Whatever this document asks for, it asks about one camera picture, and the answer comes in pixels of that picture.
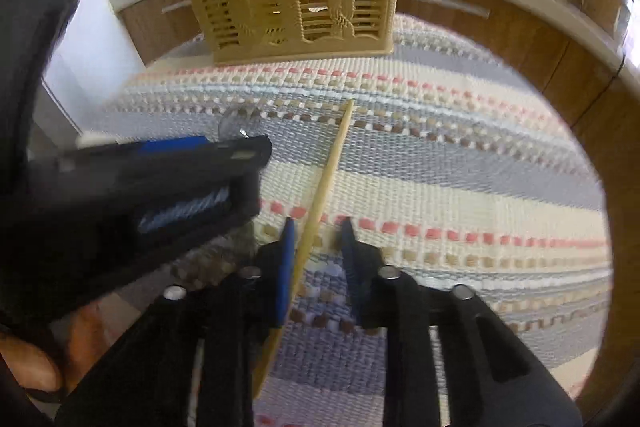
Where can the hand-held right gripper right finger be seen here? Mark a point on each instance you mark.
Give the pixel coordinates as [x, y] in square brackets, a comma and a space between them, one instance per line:
[351, 259]

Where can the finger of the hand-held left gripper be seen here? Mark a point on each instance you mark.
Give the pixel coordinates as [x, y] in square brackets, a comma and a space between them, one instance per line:
[185, 209]
[170, 146]

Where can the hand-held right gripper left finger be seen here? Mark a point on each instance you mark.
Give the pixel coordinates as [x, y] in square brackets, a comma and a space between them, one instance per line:
[285, 277]

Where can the wooden chopstick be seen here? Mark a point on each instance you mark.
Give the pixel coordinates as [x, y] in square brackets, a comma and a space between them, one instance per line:
[332, 162]

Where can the person's left hand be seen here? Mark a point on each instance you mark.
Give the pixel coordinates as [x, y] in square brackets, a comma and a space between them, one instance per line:
[30, 362]

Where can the striped woven table cloth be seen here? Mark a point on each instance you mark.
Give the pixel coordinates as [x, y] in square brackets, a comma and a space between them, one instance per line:
[450, 187]

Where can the wooden kitchen cabinet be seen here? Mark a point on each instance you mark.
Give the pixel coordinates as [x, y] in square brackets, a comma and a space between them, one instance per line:
[500, 42]

